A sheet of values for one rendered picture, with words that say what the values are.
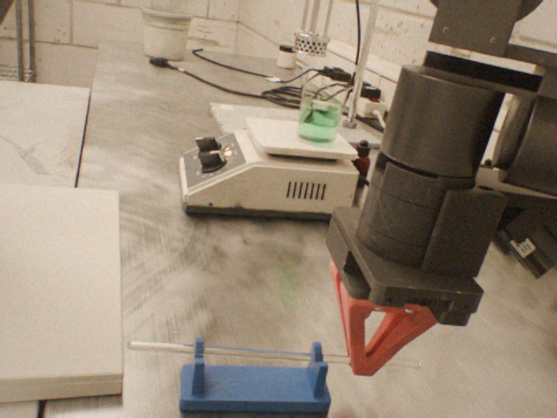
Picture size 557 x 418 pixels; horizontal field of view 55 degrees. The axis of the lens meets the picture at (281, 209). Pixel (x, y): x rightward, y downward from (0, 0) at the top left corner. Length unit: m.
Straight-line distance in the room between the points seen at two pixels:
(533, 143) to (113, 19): 2.79
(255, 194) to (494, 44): 0.39
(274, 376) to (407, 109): 0.20
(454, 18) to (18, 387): 0.32
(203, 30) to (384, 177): 2.75
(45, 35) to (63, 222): 2.50
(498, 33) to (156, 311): 0.32
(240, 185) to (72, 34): 2.47
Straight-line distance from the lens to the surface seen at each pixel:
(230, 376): 0.38
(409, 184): 0.30
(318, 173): 0.61
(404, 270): 0.31
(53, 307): 0.43
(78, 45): 3.02
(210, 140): 0.66
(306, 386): 0.38
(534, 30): 0.99
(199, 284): 0.49
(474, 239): 0.31
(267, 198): 0.61
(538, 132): 0.29
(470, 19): 0.27
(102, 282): 0.45
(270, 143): 0.60
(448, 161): 0.29
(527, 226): 0.34
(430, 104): 0.29
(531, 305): 0.60
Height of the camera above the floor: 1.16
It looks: 23 degrees down
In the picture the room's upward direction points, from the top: 10 degrees clockwise
